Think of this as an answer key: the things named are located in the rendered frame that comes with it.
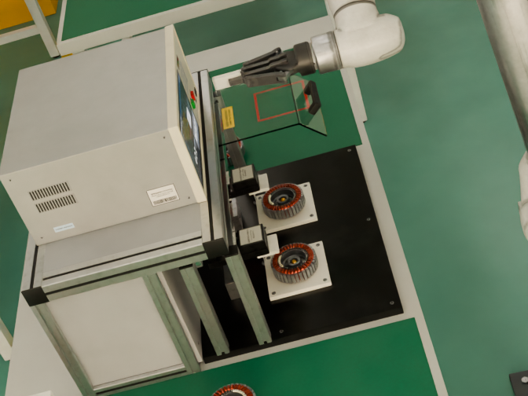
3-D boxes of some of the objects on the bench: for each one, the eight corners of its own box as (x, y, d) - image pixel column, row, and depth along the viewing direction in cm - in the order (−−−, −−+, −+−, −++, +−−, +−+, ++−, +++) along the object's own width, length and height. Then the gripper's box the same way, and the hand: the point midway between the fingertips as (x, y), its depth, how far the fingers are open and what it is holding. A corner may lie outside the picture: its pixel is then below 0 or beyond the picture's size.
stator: (301, 187, 261) (298, 176, 259) (309, 212, 253) (306, 202, 250) (261, 199, 262) (257, 189, 259) (268, 225, 253) (264, 215, 251)
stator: (315, 247, 242) (311, 236, 240) (322, 277, 233) (318, 266, 231) (271, 258, 243) (267, 248, 241) (276, 290, 234) (273, 279, 232)
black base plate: (357, 150, 273) (354, 144, 272) (404, 313, 223) (402, 306, 221) (194, 194, 277) (192, 188, 276) (205, 364, 227) (202, 357, 226)
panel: (192, 186, 277) (158, 100, 258) (203, 361, 225) (160, 269, 206) (188, 187, 277) (153, 101, 258) (198, 362, 225) (155, 270, 206)
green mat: (330, 38, 322) (330, 37, 322) (362, 144, 274) (362, 144, 274) (59, 114, 330) (59, 114, 330) (44, 231, 283) (44, 230, 283)
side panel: (200, 362, 228) (155, 264, 208) (200, 372, 225) (155, 273, 206) (86, 391, 230) (31, 297, 210) (86, 401, 228) (29, 306, 208)
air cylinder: (241, 212, 262) (236, 196, 259) (243, 230, 256) (237, 214, 253) (223, 217, 262) (217, 202, 259) (225, 236, 256) (218, 220, 253)
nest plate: (323, 243, 244) (321, 240, 243) (331, 285, 232) (330, 281, 232) (264, 259, 246) (263, 255, 245) (270, 301, 234) (269, 297, 233)
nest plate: (309, 185, 263) (309, 181, 262) (317, 220, 251) (317, 217, 251) (256, 199, 264) (254, 196, 264) (261, 235, 253) (260, 232, 252)
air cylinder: (248, 273, 243) (243, 258, 240) (251, 295, 237) (245, 279, 234) (229, 279, 243) (222, 263, 240) (231, 300, 238) (225, 284, 234)
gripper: (320, 84, 223) (219, 111, 225) (313, 56, 233) (217, 82, 236) (313, 56, 219) (210, 85, 221) (306, 28, 229) (207, 56, 231)
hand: (228, 79), depth 228 cm, fingers closed
